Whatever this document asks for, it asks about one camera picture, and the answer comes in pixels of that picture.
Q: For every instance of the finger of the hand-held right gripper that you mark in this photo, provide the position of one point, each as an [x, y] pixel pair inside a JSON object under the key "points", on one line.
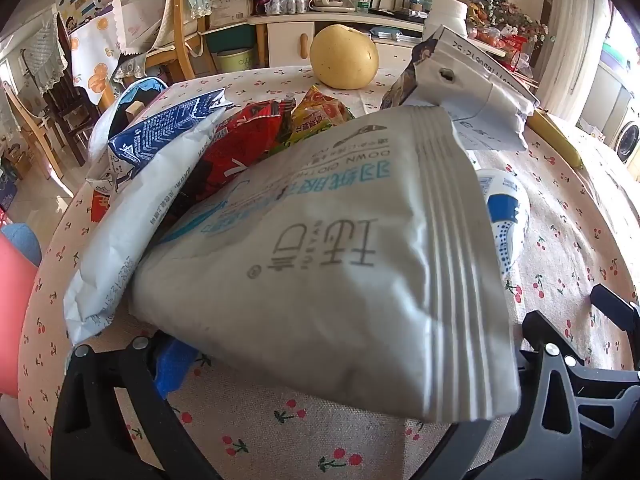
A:
{"points": [[595, 375], [615, 305]]}

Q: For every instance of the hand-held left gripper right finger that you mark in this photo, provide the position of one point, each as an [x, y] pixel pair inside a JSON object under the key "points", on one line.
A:
{"points": [[542, 390]]}

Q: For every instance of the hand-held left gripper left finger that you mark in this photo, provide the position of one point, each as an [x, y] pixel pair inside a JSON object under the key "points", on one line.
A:
{"points": [[172, 370]]}

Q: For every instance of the pink plastic bin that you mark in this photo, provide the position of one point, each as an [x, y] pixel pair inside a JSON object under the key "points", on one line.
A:
{"points": [[15, 320]]}

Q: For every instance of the large white pouch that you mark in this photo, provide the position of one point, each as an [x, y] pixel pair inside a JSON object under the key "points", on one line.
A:
{"points": [[325, 285]]}

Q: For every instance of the red snack wrapper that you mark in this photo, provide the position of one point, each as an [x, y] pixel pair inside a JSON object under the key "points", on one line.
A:
{"points": [[240, 145]]}

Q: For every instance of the white milk carton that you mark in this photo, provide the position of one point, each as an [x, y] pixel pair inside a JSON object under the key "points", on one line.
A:
{"points": [[475, 90]]}

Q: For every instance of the yellow snack packet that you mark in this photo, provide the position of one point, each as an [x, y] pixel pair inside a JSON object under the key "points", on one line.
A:
{"points": [[315, 115]]}

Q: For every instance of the cherry print tablecloth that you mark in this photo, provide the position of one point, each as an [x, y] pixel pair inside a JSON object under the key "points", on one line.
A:
{"points": [[565, 220]]}

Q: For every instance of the white blue dotted pouch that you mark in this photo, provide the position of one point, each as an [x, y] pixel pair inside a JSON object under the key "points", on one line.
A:
{"points": [[505, 210]]}

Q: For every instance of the white blue plastic bag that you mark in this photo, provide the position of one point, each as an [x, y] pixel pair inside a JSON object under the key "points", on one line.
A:
{"points": [[130, 220]]}

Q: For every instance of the washing machine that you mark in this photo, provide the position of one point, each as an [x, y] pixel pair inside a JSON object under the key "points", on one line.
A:
{"points": [[627, 135]]}

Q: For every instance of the yellow banana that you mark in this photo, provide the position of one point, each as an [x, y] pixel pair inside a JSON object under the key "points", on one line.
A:
{"points": [[555, 135]]}

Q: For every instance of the blue cushioned stool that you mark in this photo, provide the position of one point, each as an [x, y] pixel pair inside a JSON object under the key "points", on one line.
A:
{"points": [[22, 240]]}

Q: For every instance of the dark wooden chair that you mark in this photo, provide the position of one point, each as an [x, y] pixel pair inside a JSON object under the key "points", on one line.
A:
{"points": [[75, 115]]}

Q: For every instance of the light wooden chair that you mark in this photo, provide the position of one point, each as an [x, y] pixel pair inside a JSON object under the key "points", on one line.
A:
{"points": [[182, 35], [30, 125]]}

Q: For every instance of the artificial flower bunch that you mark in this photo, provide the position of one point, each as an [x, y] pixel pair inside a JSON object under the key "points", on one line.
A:
{"points": [[505, 20]]}

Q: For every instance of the green waste bin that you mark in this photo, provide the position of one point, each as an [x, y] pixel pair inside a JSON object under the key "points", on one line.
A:
{"points": [[235, 60]]}

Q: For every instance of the orange print dining table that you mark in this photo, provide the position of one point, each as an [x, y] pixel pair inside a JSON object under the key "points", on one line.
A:
{"points": [[90, 50]]}

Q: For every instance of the white plastic jar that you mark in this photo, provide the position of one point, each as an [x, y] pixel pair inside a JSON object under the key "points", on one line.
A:
{"points": [[445, 15]]}

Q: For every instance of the cream cabinet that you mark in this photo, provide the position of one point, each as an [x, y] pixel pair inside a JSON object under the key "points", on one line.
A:
{"points": [[285, 40]]}

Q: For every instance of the yellow pomelo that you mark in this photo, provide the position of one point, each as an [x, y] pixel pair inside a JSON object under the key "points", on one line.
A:
{"points": [[342, 57]]}

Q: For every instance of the white mesh food cover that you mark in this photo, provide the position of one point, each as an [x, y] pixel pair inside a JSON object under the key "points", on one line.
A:
{"points": [[142, 10]]}

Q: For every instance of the white sack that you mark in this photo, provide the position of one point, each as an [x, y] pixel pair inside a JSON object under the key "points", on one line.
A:
{"points": [[230, 2]]}

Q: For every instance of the row of small bottles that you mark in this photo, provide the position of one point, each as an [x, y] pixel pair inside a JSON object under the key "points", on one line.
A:
{"points": [[285, 5]]}

